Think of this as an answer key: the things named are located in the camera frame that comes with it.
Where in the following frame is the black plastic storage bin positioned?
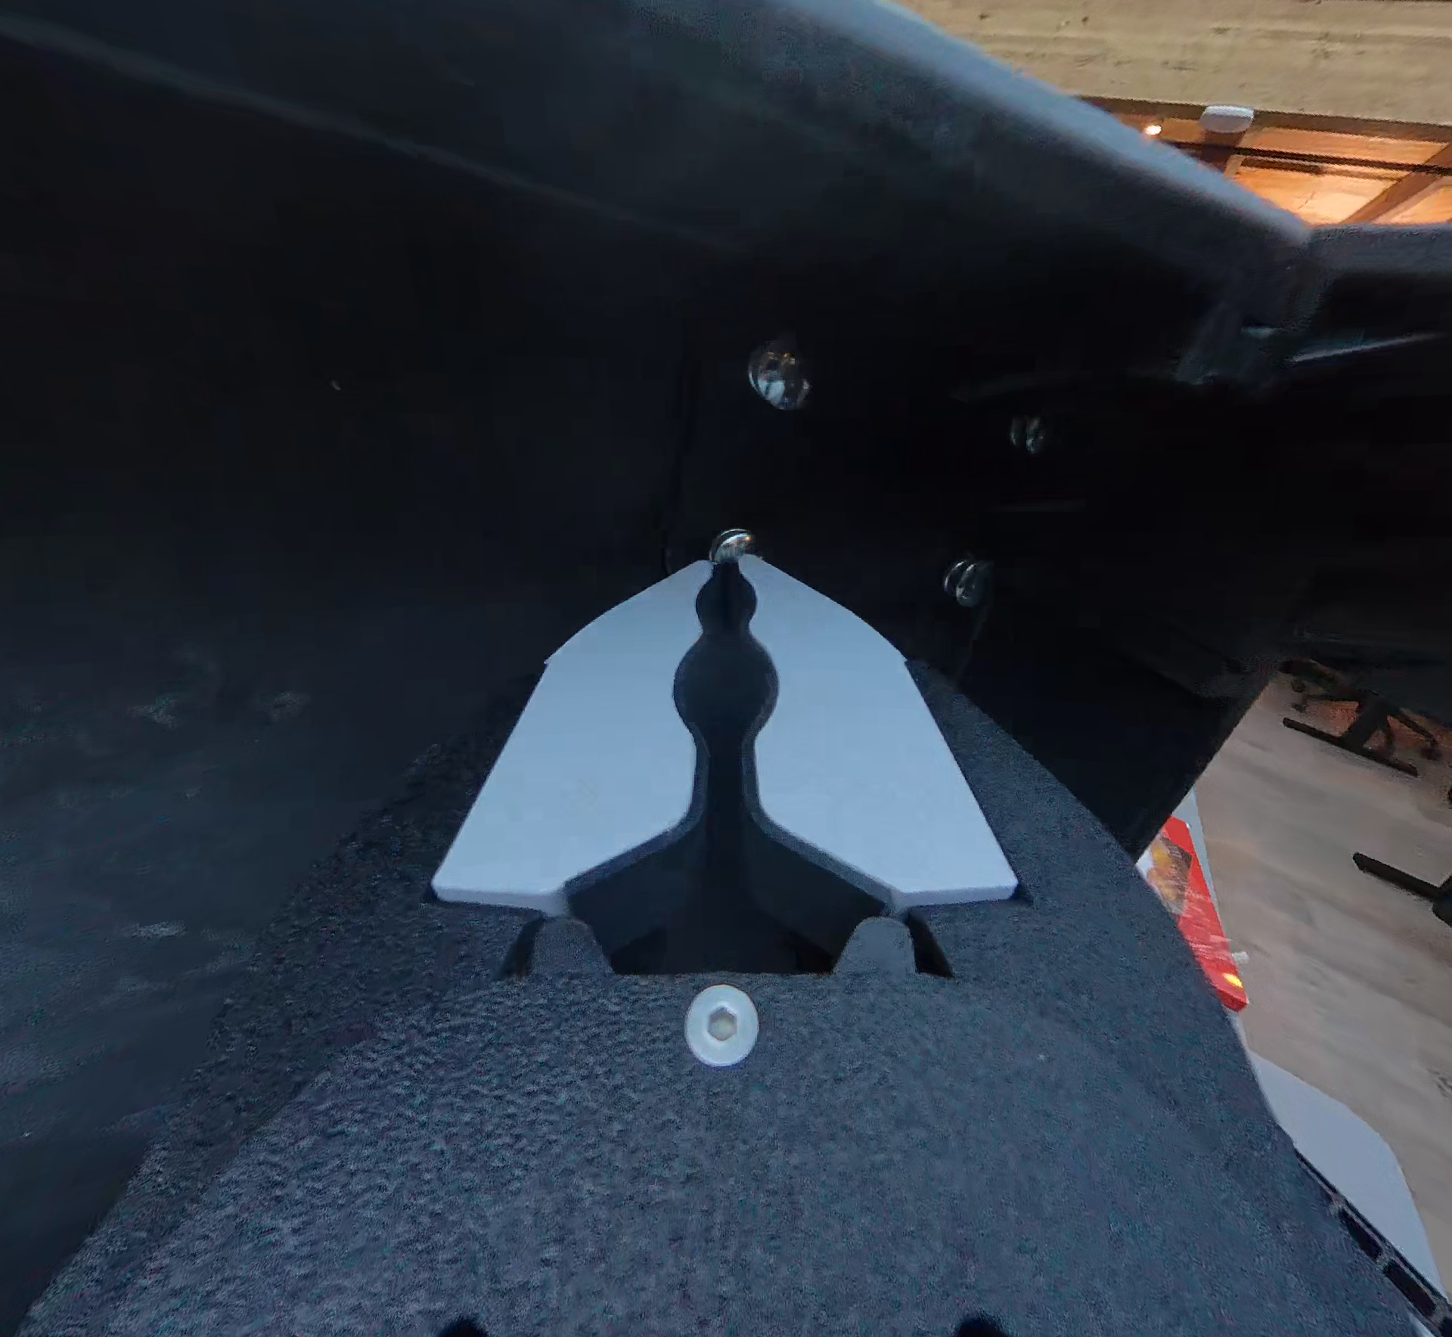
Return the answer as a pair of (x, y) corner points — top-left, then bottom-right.
(0, 0), (1452, 1328)

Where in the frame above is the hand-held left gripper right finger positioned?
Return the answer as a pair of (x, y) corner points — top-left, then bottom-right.
(726, 553), (1021, 916)

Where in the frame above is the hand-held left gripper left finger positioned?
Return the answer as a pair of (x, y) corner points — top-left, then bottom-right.
(431, 560), (731, 921)

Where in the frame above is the black chair base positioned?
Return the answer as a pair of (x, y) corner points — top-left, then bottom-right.
(1353, 847), (1452, 929)
(1280, 656), (1445, 777)

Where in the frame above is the white panel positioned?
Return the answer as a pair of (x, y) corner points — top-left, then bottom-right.
(1242, 1051), (1448, 1305)

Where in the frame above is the red printed packet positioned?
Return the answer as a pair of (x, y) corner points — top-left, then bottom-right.
(1138, 815), (1253, 1012)

